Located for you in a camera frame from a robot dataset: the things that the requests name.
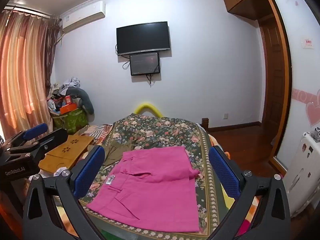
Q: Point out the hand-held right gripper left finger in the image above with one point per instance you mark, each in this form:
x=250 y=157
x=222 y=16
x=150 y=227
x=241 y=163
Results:
x=88 y=171

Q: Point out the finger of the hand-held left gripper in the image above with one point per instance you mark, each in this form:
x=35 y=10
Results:
x=53 y=137
x=35 y=131

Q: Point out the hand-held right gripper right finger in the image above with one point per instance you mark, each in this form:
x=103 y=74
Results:
x=223 y=171

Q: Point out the pink pants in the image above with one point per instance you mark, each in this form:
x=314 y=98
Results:
x=155 y=187

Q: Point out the olive green pants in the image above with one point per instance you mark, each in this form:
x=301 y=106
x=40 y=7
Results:
x=112 y=152

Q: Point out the bamboo lap desk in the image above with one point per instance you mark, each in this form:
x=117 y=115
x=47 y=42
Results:
x=65 y=150

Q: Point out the green storage box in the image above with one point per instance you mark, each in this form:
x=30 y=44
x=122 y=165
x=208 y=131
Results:
x=72 y=121

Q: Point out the orange box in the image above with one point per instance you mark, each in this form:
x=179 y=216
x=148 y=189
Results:
x=68 y=108

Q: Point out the small red box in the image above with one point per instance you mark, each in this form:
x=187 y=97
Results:
x=68 y=100

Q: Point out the striped cloth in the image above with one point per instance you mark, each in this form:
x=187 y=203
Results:
x=96 y=130

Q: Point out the grey plush toy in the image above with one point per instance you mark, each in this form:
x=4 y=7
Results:
x=85 y=97

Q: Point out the pile of clothes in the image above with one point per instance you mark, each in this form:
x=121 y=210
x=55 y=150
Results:
x=70 y=82

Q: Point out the pink curtain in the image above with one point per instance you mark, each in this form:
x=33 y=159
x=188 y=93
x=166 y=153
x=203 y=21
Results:
x=22 y=75

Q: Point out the floral blanket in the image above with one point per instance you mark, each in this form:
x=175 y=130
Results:
x=160 y=132

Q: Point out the white appliance with stickers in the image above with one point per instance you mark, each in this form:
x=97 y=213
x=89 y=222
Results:
x=305 y=167

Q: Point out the yellow foam tube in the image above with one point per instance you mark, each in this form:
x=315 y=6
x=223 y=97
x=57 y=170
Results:
x=147 y=104

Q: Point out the wooden door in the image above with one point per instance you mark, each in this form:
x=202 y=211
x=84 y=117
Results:
x=272 y=67

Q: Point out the white sliding wardrobe door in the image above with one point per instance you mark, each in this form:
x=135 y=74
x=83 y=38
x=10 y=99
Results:
x=300 y=80

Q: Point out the white air conditioner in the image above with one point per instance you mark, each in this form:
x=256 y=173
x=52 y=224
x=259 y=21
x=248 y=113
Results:
x=82 y=17

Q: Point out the wooden bed post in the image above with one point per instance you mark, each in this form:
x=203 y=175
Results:
x=205 y=123

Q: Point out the small black wall monitor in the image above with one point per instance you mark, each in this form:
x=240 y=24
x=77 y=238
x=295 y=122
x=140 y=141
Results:
x=145 y=63

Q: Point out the black wall television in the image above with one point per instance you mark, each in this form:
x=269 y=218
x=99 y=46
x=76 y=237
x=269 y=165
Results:
x=143 y=38

